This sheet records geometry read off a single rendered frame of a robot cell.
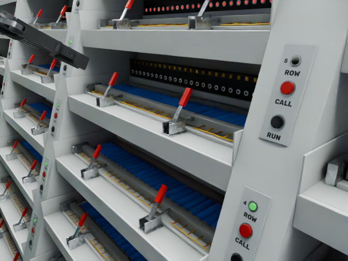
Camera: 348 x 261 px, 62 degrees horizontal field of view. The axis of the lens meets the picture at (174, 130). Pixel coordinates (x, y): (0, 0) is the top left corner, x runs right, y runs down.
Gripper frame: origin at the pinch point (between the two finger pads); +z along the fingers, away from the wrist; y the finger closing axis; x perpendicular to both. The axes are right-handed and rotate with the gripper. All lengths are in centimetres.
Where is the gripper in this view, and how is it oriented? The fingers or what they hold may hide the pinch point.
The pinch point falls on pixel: (70, 56)
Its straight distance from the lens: 70.3
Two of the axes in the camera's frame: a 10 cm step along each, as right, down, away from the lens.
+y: 6.5, 2.5, -7.2
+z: 6.6, 2.8, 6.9
